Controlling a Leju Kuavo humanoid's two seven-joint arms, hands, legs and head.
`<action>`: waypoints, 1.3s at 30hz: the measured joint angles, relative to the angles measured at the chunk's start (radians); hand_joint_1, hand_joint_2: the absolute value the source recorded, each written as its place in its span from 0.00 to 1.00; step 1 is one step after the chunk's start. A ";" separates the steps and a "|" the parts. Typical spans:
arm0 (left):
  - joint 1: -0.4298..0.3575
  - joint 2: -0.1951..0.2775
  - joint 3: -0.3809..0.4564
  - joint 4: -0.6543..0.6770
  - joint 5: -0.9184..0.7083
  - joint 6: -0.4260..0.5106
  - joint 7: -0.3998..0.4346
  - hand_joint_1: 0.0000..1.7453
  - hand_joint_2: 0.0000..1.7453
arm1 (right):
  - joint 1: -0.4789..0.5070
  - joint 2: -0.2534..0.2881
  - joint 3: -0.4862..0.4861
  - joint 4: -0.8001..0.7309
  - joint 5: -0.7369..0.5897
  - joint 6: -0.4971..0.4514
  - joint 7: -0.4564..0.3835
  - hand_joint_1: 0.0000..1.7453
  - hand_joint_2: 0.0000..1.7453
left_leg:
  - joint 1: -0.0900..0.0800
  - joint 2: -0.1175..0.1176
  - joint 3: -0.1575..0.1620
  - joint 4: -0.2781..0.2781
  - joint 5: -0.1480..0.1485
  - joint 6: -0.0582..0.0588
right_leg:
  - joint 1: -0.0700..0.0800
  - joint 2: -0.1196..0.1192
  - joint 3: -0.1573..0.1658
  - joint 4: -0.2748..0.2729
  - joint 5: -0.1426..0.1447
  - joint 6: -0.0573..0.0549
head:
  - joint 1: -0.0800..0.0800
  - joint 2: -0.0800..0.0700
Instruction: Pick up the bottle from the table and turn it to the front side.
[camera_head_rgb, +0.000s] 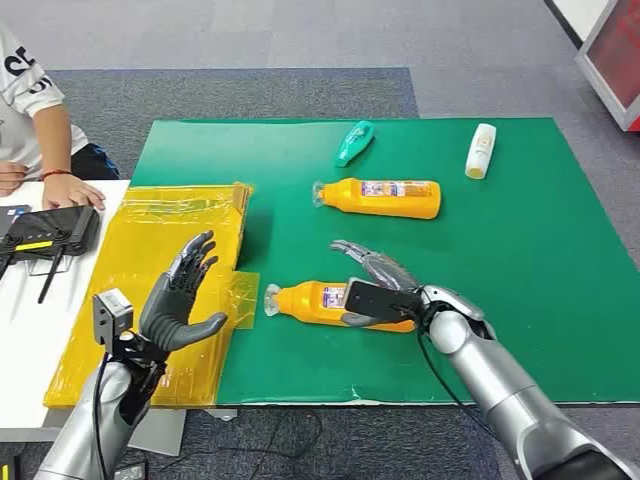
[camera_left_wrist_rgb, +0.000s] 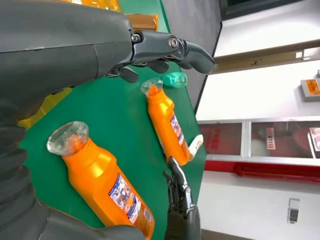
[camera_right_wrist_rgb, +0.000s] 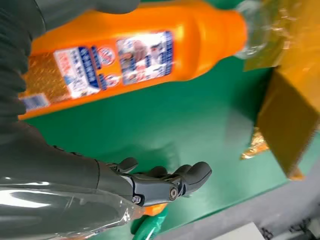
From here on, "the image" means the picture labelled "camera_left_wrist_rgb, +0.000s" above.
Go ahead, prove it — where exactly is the orange detergent bottle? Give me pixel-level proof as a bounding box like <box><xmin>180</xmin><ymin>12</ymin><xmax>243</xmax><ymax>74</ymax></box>
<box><xmin>46</xmin><ymin>120</ymin><xmax>155</xmax><ymax>240</ymax></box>
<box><xmin>140</xmin><ymin>78</ymin><xmax>194</xmax><ymax>167</ymax></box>

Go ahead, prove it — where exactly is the white bottle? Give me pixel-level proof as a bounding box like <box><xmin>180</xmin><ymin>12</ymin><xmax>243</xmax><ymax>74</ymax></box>
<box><xmin>188</xmin><ymin>134</ymin><xmax>205</xmax><ymax>162</ymax></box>

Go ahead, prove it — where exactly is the teal green bottle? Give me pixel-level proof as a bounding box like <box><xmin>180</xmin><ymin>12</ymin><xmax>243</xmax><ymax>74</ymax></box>
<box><xmin>162</xmin><ymin>71</ymin><xmax>189</xmax><ymax>89</ymax></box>

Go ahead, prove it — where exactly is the green mat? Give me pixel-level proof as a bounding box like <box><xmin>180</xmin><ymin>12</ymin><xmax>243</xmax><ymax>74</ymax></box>
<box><xmin>18</xmin><ymin>0</ymin><xmax>207</xmax><ymax>240</ymax></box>

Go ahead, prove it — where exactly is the white cabinet with red glass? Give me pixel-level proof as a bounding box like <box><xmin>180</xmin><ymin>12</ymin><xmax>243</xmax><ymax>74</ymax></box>
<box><xmin>197</xmin><ymin>115</ymin><xmax>320</xmax><ymax>185</ymax></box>

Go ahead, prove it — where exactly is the white wall socket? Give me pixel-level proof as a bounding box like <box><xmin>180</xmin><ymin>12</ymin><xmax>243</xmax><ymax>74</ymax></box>
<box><xmin>287</xmin><ymin>198</ymin><xmax>300</xmax><ymax>225</ymax></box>

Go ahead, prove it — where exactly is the wooden wall rail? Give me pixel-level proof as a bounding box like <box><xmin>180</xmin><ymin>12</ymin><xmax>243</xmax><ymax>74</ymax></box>
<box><xmin>212</xmin><ymin>39</ymin><xmax>320</xmax><ymax>74</ymax></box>

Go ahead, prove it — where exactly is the orange wall sign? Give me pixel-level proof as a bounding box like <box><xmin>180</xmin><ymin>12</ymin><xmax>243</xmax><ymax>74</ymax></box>
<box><xmin>300</xmin><ymin>78</ymin><xmax>320</xmax><ymax>103</ymax></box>

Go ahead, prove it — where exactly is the dark window frame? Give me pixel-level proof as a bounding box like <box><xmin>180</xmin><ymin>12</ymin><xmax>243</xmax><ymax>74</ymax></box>
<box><xmin>218</xmin><ymin>0</ymin><xmax>304</xmax><ymax>21</ymax></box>

